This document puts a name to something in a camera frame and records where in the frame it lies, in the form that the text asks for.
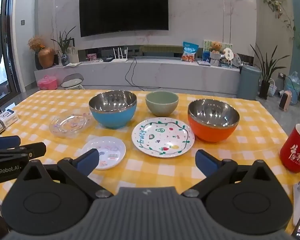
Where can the pink space heater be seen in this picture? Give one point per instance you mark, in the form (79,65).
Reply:
(286,101)

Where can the red mug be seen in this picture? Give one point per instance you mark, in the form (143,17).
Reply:
(293,152)

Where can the green picture card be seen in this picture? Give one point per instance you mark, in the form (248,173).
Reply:
(206,47)

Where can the clear glass plate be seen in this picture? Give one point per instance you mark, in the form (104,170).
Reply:
(70,123)

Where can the brown teddy bear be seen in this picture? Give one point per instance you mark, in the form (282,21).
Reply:
(215,47)

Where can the white round sign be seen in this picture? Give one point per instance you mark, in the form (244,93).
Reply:
(228,53)

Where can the dried flowers in dark vase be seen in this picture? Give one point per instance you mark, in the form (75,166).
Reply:
(35,43)

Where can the copper vase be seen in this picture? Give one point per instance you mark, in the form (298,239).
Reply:
(46,58)

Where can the blue snack bag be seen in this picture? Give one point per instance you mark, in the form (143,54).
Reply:
(189,51)

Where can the small white sticker plate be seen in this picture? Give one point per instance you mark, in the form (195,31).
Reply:
(110,146)

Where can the glass sliding door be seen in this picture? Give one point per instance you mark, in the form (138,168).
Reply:
(1,42)

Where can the small pink box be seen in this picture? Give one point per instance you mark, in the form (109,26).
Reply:
(91,57)

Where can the blue plastic bag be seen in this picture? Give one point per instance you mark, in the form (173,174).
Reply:
(294,85)

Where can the green plant in glass vase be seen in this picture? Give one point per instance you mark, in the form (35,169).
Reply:
(65,59)

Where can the papers on cabinet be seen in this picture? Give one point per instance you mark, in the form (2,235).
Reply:
(73,64)

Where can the pink storage box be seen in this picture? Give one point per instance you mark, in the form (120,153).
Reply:
(47,83)

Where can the white router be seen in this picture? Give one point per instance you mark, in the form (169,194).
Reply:
(119,59)

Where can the white woven basket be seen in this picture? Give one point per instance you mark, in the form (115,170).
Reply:
(272,88)

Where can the black flat television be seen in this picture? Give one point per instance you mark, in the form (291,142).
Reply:
(123,7)

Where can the tall potted plant black pot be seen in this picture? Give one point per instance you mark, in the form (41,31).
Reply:
(265,88)

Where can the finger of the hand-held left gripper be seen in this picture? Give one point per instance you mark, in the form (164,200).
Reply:
(36,150)
(7,142)

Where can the blue steel bowl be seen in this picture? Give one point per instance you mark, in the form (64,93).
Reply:
(110,120)

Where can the white fruit print plate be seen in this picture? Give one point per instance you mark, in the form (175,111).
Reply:
(165,135)

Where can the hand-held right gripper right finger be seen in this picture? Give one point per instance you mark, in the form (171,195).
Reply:
(205,162)

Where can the hanging green vine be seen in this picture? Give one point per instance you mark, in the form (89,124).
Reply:
(277,6)

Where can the green ceramic bowl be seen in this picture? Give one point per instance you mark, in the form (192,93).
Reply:
(162,108)

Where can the white box with blue print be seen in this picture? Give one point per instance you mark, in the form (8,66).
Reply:
(8,118)

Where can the blue grey trash bin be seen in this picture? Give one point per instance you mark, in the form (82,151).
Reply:
(248,82)

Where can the yellow checked tablecloth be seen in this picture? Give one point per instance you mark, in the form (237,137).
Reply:
(252,120)

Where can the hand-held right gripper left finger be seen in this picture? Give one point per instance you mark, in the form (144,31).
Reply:
(88,160)

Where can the grey stone television cabinet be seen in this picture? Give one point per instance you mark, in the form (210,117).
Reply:
(177,73)

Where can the orange steel bowl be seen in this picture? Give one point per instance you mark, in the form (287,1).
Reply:
(210,132)

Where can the grey chair with white cushion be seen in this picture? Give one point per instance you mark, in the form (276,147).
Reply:
(72,83)

